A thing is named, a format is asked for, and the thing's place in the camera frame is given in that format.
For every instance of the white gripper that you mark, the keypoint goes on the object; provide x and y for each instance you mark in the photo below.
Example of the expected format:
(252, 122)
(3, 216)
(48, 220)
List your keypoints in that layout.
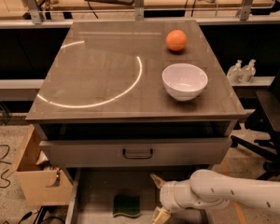
(167, 195)

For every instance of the green yellow sponge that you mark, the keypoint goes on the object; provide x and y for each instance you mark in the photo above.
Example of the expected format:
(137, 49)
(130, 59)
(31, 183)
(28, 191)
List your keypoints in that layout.
(126, 206)

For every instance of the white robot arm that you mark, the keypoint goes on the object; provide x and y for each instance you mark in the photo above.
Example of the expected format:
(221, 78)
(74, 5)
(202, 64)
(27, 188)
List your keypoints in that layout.
(206, 189)

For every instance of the closed top drawer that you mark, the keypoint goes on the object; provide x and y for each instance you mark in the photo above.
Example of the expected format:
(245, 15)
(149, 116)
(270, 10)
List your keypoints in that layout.
(136, 153)

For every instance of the open middle drawer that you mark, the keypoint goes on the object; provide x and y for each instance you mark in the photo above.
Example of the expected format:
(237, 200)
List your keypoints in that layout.
(95, 190)

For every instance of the grey drawer cabinet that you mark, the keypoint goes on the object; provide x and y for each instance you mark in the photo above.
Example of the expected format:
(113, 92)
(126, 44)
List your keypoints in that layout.
(105, 84)

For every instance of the cardboard box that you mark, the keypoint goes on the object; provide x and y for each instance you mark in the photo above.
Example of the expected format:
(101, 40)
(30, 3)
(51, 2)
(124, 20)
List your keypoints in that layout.
(41, 185)

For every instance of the white bowl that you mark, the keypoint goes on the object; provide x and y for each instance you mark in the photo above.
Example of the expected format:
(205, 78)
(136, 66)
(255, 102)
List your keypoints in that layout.
(184, 81)

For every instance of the black office chair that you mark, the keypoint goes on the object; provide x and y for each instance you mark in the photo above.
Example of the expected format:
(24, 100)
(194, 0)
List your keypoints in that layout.
(265, 118)

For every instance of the clear pump bottle left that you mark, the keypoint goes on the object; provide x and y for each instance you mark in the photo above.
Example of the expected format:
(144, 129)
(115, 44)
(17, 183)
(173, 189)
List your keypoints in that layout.
(234, 72)

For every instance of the clear pump bottle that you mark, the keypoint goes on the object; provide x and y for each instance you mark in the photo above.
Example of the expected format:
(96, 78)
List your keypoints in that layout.
(234, 72)
(248, 71)

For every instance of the clear pump bottle right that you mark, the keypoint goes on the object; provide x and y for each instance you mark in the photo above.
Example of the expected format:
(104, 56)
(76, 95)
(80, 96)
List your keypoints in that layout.
(248, 71)

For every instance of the orange fruit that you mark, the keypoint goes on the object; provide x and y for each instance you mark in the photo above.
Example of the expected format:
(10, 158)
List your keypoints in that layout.
(176, 40)

